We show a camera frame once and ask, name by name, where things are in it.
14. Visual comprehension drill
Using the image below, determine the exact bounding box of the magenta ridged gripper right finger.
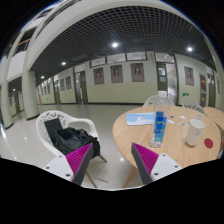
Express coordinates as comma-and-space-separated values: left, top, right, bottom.
130, 142, 184, 186

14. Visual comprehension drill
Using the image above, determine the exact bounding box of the black laptop on chair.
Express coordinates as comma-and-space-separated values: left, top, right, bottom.
44, 118, 62, 144

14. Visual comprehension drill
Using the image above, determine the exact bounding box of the white paper cup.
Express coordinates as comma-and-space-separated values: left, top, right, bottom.
186, 119, 205, 146

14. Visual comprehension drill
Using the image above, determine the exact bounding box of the white plastic chair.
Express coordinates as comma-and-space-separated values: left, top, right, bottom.
36, 110, 106, 185

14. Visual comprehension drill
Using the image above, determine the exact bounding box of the round wooden table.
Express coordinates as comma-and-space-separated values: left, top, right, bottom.
112, 104, 224, 189

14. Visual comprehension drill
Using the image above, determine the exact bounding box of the framed portrait centre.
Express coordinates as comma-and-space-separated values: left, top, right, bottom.
110, 65, 123, 83

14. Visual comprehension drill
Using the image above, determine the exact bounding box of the framed portrait left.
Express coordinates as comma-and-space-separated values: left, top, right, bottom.
93, 68, 104, 85

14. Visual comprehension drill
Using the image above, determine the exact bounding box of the clear plastic water bottle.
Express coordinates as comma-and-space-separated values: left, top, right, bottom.
150, 91, 170, 148

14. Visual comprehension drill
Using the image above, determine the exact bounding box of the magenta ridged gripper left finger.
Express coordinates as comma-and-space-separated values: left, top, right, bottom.
42, 142, 95, 186

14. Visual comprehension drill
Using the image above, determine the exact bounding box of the framed portrait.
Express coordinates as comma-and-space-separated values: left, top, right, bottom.
110, 65, 123, 83
131, 63, 144, 82
93, 68, 104, 85

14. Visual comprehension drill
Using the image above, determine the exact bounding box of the framed portrait right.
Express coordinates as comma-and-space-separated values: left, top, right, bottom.
131, 63, 144, 82

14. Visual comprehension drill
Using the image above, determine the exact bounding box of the white chair behind table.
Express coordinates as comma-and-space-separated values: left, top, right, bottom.
144, 95, 174, 106
182, 96, 203, 113

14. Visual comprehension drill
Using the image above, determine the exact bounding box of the white round pillar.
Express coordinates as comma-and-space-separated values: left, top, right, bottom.
22, 71, 39, 120

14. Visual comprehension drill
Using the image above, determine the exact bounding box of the light blue paper sheet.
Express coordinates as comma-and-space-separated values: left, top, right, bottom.
126, 113, 154, 126

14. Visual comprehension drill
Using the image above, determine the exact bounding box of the red round bottle cap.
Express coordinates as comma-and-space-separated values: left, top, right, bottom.
204, 138, 213, 149

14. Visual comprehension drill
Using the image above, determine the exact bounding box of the black backpack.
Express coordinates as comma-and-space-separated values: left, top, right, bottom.
55, 127, 100, 158

